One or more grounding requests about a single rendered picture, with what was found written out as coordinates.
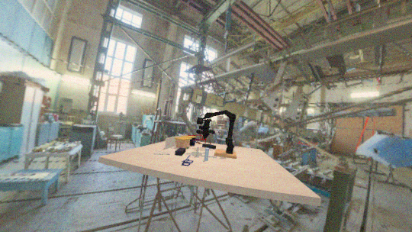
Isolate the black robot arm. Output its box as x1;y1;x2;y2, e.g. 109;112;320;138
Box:
197;110;237;154

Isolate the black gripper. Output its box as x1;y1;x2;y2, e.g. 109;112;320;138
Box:
196;125;214;139

